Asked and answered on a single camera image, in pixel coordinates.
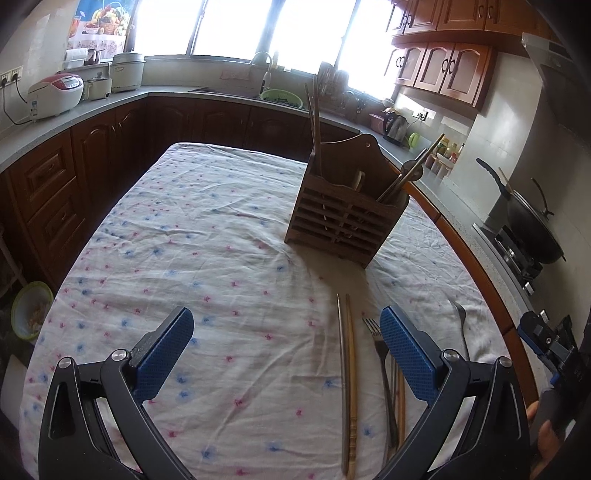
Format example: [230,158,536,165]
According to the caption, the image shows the long dark wooden chopstick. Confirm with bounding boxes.
[378,133,445,203]

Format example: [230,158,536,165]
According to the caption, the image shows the steel spoon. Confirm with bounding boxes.
[401,159,424,183]

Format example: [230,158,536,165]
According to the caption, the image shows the light wooden chopstick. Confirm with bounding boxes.
[307,78,322,176]

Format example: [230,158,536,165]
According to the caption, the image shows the kitchen faucet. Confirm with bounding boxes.
[250,51,273,94]

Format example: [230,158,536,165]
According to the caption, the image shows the person right hand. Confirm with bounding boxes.
[530,420,565,479]

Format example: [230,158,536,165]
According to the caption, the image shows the gas stove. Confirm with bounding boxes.
[472,223,543,296]

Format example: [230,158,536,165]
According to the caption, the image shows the brown wooden chopstick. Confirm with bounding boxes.
[396,367,406,445]

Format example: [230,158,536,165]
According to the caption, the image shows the black wok with lid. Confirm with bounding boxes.
[475,157,566,264]

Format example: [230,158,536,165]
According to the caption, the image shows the green bowl on floor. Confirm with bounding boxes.
[11,281,54,342]

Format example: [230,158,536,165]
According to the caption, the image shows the turned wooden chopstick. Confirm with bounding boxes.
[344,294,358,479]

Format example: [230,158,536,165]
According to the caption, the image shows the steel chopstick on cloth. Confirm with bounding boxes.
[335,294,349,479]

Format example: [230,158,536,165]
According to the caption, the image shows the steel fork in middle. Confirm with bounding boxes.
[361,316,400,451]

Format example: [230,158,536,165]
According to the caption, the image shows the white floral tablecloth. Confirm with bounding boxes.
[19,143,507,479]

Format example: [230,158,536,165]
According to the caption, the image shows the wooden utensil holder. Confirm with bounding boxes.
[284,134,410,267]

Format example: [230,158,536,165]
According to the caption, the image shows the electric kettle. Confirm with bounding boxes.
[383,111,409,146]

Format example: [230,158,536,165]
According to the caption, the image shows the upper wooden cabinets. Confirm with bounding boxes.
[392,0,554,110]

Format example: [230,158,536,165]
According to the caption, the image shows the dish drying rack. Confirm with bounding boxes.
[317,62,368,122]

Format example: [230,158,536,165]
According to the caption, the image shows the white red rice cooker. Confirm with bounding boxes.
[27,73,84,121]

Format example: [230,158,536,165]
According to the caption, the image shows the small white appliance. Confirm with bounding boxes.
[83,77,112,101]

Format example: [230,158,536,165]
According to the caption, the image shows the metal chopstick in holder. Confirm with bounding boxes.
[304,80,322,166]

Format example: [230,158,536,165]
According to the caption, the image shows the green basin in sink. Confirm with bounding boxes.
[259,89,304,109]

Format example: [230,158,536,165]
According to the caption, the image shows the white pot cooker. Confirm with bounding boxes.
[109,52,145,93]

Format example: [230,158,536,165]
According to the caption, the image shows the fruit poster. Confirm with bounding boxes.
[67,0,137,61]

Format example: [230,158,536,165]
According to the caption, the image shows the wall power outlet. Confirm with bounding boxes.
[0,66,23,88]

